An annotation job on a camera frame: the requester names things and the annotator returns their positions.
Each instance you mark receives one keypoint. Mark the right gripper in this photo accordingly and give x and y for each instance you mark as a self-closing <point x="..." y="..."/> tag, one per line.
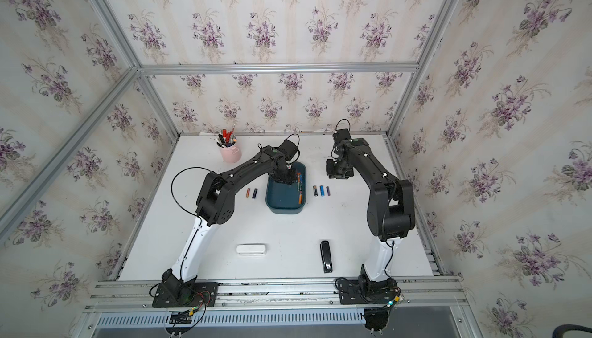
<point x="331" y="172"/>

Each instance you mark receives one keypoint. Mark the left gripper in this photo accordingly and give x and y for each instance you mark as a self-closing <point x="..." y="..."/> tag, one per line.
<point x="290" y="180"/>

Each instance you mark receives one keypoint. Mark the teal plastic storage box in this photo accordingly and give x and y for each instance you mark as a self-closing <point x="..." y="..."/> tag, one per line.
<point x="288" y="199"/>

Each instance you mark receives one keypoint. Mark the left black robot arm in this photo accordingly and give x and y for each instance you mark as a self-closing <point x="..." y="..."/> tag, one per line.
<point x="215" y="203"/>

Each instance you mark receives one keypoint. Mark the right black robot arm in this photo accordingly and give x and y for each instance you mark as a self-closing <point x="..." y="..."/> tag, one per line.
<point x="390" y="213"/>

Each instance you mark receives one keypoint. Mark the white eraser box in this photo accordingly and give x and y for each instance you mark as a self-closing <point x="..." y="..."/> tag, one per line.
<point x="252" y="249"/>

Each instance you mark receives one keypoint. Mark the pink pen cup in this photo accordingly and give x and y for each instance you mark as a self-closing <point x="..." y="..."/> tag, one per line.
<point x="230" y="154"/>

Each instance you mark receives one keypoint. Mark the black stapler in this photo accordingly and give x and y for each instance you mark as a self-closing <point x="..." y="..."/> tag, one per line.
<point x="326" y="256"/>

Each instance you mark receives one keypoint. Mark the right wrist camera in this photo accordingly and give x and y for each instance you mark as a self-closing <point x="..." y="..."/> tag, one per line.
<point x="341" y="135"/>

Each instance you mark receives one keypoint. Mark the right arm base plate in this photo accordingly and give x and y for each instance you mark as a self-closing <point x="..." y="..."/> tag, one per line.
<point x="364" y="291"/>

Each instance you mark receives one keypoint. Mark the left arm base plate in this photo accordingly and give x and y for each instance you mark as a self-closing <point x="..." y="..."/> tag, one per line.
<point x="193" y="296"/>

